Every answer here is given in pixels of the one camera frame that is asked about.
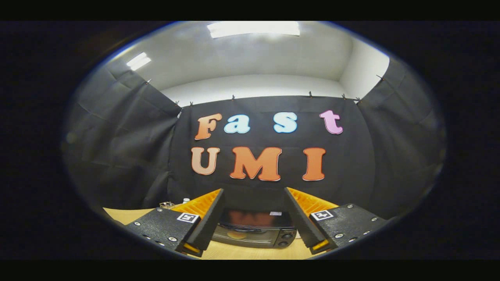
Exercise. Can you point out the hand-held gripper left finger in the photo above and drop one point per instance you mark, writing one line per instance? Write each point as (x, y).
(209, 224)

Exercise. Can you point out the large ceiling light panel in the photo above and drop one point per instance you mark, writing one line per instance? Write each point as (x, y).
(254, 29)

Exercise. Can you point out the round brown bread bun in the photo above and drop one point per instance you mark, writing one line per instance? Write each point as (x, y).
(237, 235)

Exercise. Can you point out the black toaster oven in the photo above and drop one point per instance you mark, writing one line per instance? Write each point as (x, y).
(254, 222)

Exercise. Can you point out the black backdrop cloth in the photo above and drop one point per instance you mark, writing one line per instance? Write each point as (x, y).
(359, 164)

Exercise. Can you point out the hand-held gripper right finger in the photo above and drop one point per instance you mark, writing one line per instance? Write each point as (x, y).
(300, 220)

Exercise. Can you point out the small ceiling light panel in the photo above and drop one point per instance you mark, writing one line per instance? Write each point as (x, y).
(138, 61)

